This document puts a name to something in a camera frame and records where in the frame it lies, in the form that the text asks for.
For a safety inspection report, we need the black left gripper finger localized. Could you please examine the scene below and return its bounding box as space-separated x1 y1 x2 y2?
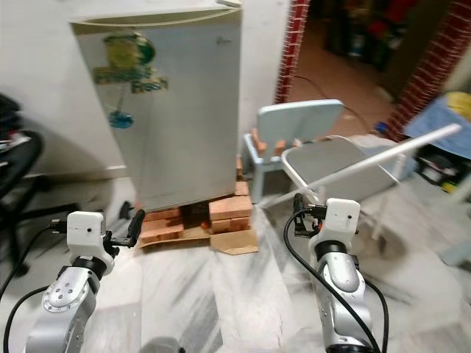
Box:
127 209 146 248

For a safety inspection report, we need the silver fridge door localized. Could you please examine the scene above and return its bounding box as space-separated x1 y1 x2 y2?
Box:
71 10 243 213

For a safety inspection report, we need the small silver fridge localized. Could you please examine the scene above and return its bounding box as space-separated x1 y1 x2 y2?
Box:
70 0 243 213

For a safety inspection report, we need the brown cardboard piece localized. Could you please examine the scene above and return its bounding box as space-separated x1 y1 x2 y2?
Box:
209 231 259 257

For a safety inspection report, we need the light blue child chair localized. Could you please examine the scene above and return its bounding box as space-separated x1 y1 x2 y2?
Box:
241 99 346 204

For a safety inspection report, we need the round blue sticker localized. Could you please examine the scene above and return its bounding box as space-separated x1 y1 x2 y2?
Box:
107 110 134 131

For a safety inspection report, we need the long white pole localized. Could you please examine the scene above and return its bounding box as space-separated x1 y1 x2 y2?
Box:
294 123 464 196

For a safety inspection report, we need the black office chair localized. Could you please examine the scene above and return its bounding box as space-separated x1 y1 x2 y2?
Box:
0 91 79 277

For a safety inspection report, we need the silver left robot leg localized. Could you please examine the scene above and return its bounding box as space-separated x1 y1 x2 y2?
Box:
135 336 186 353

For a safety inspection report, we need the red brick pillar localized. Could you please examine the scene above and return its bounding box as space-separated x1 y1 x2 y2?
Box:
273 0 311 104
385 13 471 142

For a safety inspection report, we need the blue cloth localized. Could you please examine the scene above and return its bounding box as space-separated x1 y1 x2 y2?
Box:
403 95 471 160

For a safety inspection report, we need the green fresh sticker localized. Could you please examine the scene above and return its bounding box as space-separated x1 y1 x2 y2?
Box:
93 35 167 96

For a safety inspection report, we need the yellow cloth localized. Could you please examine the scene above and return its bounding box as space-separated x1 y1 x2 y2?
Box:
443 91 471 124

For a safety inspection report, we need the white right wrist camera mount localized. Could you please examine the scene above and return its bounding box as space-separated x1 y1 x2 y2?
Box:
316 198 361 247

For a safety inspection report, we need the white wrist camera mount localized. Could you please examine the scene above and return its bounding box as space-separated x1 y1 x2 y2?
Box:
316 198 361 247
67 211 106 256

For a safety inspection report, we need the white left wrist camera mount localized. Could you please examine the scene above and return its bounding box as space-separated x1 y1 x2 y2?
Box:
67 211 106 256

